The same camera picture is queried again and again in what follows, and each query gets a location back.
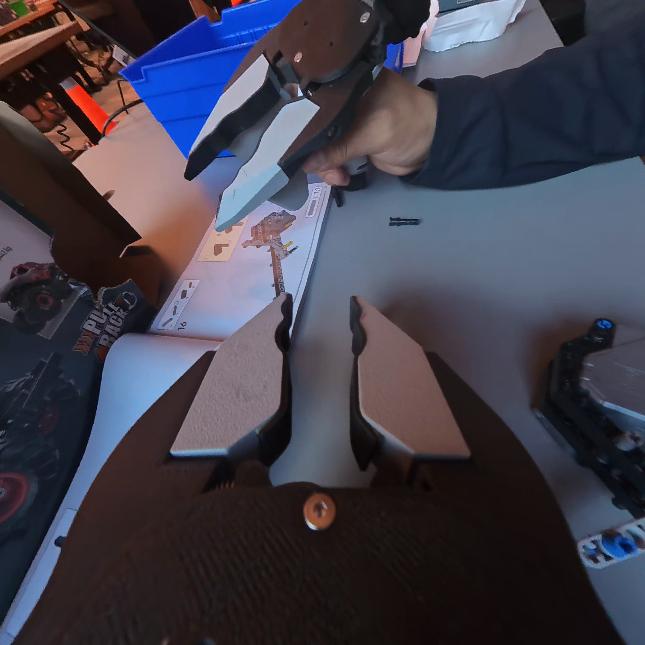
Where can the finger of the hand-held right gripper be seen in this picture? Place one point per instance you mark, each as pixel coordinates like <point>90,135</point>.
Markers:
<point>272,151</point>
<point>237,101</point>

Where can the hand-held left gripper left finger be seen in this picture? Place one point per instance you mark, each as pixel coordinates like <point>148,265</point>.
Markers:
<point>237,393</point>

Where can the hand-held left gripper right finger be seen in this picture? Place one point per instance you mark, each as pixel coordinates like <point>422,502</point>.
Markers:
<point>403,398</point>

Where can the lego instruction booklet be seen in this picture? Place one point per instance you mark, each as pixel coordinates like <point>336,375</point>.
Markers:
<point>226,292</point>

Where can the person's right forearm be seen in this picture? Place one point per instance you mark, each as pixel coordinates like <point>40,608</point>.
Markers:
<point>529,116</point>

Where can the black lego pin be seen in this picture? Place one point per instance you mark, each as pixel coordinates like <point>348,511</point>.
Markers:
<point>403,221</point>
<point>338,196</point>

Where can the monster truck lego box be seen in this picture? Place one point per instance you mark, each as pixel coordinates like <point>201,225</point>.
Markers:
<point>45,352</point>

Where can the white lego beam blue pins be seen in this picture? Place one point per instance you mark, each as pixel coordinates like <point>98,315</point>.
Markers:
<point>612,547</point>

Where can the person's right hand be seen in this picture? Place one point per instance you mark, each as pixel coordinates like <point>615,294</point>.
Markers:
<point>393,131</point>

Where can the blue plastic bin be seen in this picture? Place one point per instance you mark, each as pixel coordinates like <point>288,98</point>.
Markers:
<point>176,80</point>

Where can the white label card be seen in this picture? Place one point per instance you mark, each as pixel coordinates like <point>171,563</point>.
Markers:
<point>124,55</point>

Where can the white paper sheet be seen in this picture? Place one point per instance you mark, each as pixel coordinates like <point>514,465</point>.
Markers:
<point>468,30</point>

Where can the orange traffic cone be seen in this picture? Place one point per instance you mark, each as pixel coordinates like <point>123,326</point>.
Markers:
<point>85,108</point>

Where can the wooden table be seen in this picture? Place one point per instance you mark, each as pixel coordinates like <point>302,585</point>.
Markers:
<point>35,45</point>

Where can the black lego frame assembly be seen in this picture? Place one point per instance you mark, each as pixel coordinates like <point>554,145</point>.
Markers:
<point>569,398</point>

